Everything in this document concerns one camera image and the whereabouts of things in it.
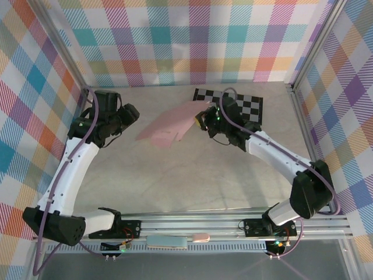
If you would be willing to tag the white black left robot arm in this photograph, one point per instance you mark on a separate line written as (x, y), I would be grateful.
(78, 163)

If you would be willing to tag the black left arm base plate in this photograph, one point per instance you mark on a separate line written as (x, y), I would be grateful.
(129, 227)

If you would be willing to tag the aluminium right frame post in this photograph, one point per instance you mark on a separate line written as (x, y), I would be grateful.
(319, 43)

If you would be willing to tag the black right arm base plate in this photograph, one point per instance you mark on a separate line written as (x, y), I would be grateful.
(253, 227)

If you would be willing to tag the black white chessboard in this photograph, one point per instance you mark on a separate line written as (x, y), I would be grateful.
(250, 108)

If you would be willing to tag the aluminium left frame post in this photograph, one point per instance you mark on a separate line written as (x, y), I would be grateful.
(58, 46)

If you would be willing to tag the aluminium frame post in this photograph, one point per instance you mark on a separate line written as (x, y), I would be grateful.
(58, 46)
(319, 43)

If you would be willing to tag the pink paper box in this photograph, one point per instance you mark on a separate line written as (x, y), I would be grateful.
(172, 122)

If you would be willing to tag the aluminium side rail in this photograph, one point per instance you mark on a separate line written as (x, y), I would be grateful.
(303, 122)

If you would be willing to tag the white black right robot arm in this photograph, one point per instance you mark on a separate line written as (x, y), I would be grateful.
(262, 146)

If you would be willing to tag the small black controller board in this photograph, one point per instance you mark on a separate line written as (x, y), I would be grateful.
(113, 247)
(277, 245)

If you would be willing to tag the aluminium frame rail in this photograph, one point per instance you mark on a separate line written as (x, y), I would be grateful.
(189, 221)

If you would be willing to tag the small pink oval object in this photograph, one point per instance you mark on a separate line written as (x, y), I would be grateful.
(201, 237)

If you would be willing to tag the light blue flat pad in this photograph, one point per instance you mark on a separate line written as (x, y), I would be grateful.
(167, 242)

